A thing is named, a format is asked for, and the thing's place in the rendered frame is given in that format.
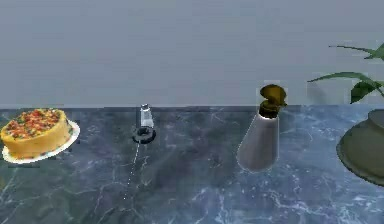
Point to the yellow cake with red topping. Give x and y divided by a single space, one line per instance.
36 138

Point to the clear shaker with silver cap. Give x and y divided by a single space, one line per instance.
146 117

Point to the grey bottle with olive stopper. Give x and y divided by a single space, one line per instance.
261 143

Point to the white round plate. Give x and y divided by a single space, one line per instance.
63 146

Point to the green house plant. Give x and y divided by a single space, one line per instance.
361 90

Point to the grey-olive round pot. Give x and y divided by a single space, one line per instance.
363 150

